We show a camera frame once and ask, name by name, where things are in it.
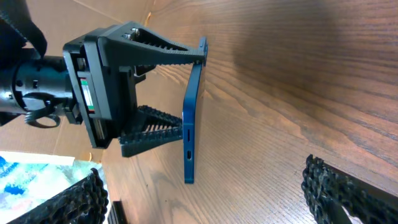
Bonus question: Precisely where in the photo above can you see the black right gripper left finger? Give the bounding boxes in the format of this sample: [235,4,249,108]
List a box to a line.
[9,168,109,224]

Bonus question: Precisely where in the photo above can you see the colourful abstract painting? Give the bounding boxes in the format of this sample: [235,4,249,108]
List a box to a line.
[1,151,108,223]

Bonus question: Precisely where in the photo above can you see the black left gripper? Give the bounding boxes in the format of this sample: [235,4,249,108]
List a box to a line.
[63,21,206,157]

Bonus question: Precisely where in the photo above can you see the blue Samsung Galaxy smartphone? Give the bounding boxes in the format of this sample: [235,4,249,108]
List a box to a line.
[182,36,208,185]

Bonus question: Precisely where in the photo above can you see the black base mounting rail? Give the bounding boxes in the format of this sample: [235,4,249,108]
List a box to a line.
[107,201,128,224]

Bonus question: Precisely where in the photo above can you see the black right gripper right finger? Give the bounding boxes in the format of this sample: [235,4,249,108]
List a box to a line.
[301,155,397,223]

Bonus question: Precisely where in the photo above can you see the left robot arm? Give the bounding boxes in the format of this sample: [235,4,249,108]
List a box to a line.
[1,1,208,160]

